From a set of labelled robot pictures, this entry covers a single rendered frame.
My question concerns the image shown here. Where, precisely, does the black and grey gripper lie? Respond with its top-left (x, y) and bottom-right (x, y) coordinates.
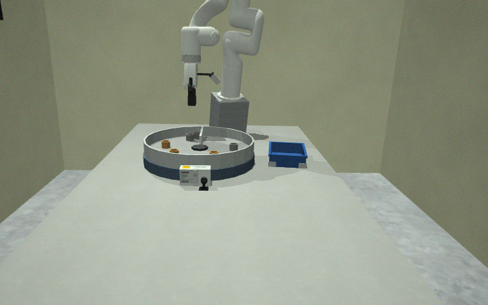
top-left (182, 62), bottom-right (201, 106)

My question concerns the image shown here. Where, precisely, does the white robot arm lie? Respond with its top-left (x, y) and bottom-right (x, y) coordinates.
top-left (181, 0), bottom-right (264, 101)

